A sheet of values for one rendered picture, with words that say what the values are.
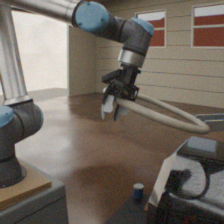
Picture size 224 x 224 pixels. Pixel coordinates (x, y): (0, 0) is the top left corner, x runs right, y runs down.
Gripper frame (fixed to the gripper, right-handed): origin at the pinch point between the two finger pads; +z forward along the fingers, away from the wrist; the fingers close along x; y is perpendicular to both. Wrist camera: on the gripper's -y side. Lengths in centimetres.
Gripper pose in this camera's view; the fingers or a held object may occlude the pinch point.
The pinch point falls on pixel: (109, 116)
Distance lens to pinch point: 83.1
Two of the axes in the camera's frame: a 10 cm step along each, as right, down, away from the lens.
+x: 8.2, 1.4, 5.5
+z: -3.1, 9.3, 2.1
